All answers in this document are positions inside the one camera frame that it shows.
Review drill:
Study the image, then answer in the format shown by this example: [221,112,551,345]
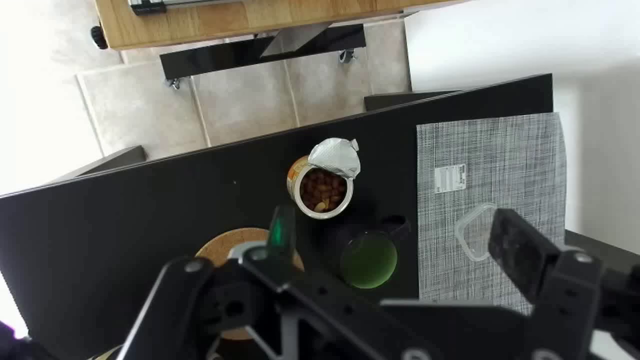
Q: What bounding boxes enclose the open can of nuts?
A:
[286,137,362,220]

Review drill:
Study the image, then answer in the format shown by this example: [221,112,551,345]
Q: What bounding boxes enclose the black and silver device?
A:
[128,0,242,16]

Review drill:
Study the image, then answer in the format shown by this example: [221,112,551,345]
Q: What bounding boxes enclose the clear plastic lid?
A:
[454,202,501,262]

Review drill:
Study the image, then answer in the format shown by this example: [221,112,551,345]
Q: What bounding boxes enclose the grey woven placemat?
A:
[416,112,568,316]

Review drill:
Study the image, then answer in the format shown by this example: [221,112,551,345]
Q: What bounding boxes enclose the black mug with green inside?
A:
[325,215,412,290]

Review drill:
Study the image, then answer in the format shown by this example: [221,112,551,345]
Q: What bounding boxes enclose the wooden desk with black base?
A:
[90,0,471,92]

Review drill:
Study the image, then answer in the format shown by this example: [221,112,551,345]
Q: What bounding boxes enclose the round cork coaster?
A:
[195,227,306,342]

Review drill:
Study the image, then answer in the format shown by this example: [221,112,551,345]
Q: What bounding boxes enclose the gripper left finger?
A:
[117,205,422,360]

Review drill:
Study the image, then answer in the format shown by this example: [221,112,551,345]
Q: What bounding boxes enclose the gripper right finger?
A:
[487,208,640,360]

